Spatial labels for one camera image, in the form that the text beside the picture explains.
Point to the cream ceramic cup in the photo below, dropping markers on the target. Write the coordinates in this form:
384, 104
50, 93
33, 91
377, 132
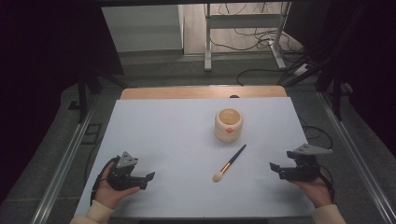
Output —
229, 126

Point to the person's right hand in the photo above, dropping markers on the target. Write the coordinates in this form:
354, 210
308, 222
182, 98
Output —
316, 191

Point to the black tripod stand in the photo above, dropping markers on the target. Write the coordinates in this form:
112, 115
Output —
82, 99
336, 93

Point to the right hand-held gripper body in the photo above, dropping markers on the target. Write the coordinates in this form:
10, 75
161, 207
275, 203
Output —
306, 168

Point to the white table mat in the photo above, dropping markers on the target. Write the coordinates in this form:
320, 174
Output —
193, 149

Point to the white metal stand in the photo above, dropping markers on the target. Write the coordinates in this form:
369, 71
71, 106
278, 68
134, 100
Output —
208, 37

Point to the black floor bracket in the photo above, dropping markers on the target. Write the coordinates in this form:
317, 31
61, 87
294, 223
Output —
91, 133

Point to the dark curtain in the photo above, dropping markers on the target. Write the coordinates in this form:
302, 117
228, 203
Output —
367, 62
46, 46

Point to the person's left hand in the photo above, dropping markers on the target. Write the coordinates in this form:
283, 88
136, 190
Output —
109, 193

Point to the white power strip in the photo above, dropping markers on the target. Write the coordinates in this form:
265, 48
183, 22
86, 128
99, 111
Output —
302, 70

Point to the aluminium floor rail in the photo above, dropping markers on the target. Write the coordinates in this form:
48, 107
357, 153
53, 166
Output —
62, 171
358, 158

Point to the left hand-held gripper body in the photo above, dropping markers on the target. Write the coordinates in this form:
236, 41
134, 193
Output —
122, 174

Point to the small dark table grommet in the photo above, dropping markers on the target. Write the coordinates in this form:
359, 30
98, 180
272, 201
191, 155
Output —
234, 96

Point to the white wall panel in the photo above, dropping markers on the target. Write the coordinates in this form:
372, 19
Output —
143, 28

